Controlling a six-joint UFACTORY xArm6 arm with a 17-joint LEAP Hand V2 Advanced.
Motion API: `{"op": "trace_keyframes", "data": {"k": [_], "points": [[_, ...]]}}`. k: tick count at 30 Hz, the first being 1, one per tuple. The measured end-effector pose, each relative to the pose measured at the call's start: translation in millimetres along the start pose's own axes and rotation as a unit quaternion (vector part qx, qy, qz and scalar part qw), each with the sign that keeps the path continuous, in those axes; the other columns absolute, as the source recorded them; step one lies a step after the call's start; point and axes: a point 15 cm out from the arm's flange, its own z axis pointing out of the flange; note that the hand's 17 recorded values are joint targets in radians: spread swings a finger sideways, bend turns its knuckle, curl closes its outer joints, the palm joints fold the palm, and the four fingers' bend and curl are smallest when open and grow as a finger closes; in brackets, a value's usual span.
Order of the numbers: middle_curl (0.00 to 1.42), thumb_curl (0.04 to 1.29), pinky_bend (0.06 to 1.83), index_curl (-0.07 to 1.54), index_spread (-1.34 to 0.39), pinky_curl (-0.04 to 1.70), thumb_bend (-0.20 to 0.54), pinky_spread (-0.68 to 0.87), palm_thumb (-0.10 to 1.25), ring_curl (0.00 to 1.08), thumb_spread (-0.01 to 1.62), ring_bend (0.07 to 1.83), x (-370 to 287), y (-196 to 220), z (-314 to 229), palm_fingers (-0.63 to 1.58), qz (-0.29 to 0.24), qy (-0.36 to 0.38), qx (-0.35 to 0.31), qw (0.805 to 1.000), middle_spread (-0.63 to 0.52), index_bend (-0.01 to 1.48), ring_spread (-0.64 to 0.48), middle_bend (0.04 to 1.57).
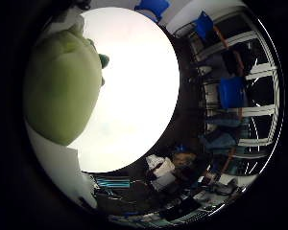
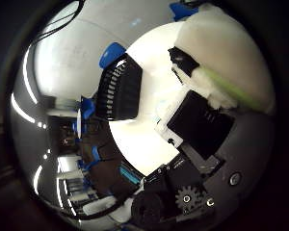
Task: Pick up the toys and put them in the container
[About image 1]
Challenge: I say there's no teal plush animal toy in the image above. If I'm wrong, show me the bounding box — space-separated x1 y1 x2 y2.
98 53 110 70

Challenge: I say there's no aluminium profile frame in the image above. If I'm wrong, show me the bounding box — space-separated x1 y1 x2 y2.
95 176 132 190

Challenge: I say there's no blue chair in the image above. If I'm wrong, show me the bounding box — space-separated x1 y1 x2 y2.
133 0 171 23
193 11 215 41
218 76 248 109

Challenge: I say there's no green plush toy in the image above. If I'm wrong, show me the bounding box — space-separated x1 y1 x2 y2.
23 23 104 147

